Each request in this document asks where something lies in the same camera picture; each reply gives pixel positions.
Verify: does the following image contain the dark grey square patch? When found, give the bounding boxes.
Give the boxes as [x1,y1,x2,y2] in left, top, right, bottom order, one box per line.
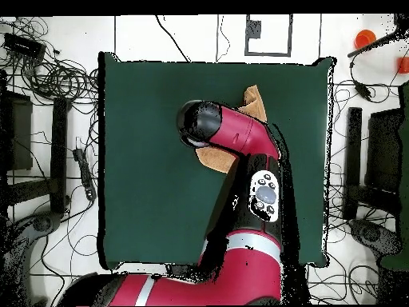
[245,19,262,39]

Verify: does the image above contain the tan terry towel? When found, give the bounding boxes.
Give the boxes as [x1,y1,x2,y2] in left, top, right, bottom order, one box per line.
[195,84,268,174]

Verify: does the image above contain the black long cable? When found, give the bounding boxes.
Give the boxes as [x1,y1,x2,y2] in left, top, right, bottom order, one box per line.
[155,14,192,62]

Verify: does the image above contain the black box device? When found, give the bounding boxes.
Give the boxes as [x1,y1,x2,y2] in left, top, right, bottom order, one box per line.
[2,33,47,60]

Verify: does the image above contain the black flat bar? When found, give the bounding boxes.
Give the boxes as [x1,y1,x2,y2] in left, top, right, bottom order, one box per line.
[343,106,363,220]
[50,97,69,213]

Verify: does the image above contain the grey chair base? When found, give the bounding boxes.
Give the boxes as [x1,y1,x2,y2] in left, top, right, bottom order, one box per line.
[349,218,402,257]
[0,210,62,306]

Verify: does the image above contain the black power adapter with cable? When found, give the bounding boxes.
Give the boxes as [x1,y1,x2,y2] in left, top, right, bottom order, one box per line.
[349,60,375,102]

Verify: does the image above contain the black thin rod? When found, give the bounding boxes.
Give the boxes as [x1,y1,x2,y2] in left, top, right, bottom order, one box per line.
[347,30,409,58]

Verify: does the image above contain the black cross beam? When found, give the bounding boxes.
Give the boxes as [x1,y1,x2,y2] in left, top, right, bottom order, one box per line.
[6,177,60,205]

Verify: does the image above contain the thin black cable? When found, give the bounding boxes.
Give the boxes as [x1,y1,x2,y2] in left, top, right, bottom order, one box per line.
[216,14,232,62]

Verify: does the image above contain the black power strip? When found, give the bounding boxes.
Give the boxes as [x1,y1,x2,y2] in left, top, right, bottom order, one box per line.
[72,148,97,201]

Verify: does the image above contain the tangle of black cables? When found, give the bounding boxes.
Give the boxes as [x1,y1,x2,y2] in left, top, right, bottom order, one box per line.
[18,55,100,105]

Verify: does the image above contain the grey square frame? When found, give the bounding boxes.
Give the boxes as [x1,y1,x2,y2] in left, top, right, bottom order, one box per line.
[244,14,293,58]

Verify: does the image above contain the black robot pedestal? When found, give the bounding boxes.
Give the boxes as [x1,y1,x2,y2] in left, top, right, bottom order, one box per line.
[165,263,205,281]

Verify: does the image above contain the black flat panel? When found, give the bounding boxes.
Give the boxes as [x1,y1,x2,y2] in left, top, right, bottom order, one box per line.
[0,90,34,172]
[365,108,403,193]

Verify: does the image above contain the dark green table cloth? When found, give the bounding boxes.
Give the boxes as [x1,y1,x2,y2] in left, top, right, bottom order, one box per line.
[97,51,336,270]

